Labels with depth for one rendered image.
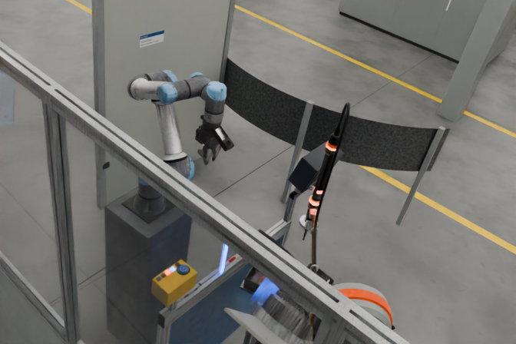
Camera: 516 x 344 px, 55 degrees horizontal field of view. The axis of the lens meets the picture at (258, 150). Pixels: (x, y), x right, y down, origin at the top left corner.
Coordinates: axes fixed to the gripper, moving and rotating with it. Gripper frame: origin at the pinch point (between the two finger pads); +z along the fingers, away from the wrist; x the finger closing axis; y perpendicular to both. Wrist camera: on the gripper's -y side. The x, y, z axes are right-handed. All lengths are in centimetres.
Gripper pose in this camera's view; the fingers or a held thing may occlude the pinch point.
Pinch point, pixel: (210, 161)
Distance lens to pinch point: 210.5
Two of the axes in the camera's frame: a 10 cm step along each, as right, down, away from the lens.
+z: -1.7, 8.0, 5.8
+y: -7.5, -4.8, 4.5
